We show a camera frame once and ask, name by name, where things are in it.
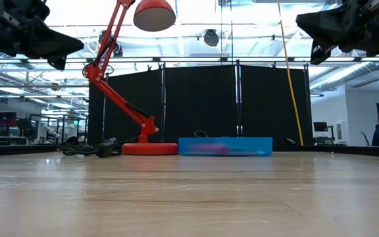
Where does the black lamp power cable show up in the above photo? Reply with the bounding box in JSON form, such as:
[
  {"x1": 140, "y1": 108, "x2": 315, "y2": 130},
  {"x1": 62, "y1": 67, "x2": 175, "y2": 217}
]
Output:
[{"x1": 57, "y1": 137, "x2": 124, "y2": 159}]

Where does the blue plastic supply box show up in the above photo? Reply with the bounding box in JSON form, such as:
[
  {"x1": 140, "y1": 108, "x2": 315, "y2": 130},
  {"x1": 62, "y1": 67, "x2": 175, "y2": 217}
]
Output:
[{"x1": 178, "y1": 136, "x2": 274, "y2": 157}]

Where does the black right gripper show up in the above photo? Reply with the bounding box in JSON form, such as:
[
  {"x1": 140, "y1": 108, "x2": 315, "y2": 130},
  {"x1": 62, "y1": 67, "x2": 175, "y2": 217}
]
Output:
[{"x1": 295, "y1": 0, "x2": 379, "y2": 66}]

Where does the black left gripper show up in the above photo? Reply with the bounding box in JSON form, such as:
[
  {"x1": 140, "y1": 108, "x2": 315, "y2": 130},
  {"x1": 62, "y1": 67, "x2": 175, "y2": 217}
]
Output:
[{"x1": 0, "y1": 0, "x2": 86, "y2": 71}]

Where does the black partition panel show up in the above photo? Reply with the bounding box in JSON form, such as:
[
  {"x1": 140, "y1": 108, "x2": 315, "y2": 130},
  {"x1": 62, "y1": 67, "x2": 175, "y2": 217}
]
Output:
[
  {"x1": 240, "y1": 64, "x2": 312, "y2": 146},
  {"x1": 164, "y1": 65, "x2": 240, "y2": 145},
  {"x1": 87, "y1": 70, "x2": 164, "y2": 145}
]

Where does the red desk lamp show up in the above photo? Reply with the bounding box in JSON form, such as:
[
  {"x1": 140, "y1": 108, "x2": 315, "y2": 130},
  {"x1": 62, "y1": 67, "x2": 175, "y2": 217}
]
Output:
[{"x1": 82, "y1": 0, "x2": 180, "y2": 156}]

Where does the yellow hanging cable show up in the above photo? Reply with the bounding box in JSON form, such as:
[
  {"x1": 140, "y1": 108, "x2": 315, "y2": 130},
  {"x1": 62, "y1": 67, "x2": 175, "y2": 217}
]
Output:
[{"x1": 276, "y1": 0, "x2": 305, "y2": 146}]

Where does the monitor with red screen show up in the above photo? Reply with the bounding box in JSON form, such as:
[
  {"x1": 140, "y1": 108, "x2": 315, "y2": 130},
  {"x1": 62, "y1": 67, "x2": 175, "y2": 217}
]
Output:
[{"x1": 0, "y1": 111, "x2": 18, "y2": 128}]

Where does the black table frame rail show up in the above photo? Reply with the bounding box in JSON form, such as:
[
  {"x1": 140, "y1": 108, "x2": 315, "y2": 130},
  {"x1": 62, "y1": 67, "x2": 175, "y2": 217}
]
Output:
[{"x1": 0, "y1": 144, "x2": 379, "y2": 158}]

